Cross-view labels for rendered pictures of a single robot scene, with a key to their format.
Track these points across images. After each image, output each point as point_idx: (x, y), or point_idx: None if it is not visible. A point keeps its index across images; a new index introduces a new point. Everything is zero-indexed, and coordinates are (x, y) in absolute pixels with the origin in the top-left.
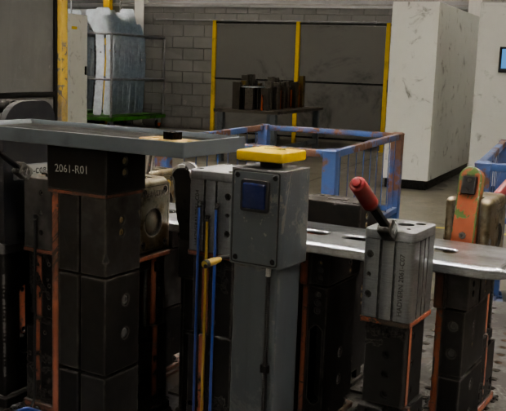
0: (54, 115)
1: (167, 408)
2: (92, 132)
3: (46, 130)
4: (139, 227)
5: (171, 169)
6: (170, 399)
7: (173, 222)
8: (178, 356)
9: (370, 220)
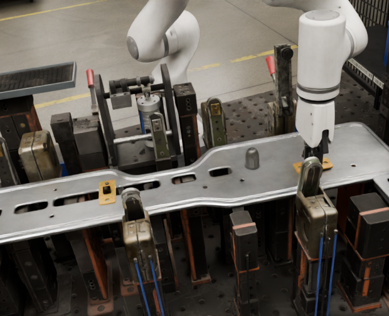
0: (96, 96)
1: (56, 259)
2: (10, 84)
3: (17, 70)
4: (0, 133)
5: (125, 238)
6: (64, 269)
7: (31, 182)
8: (102, 311)
9: None
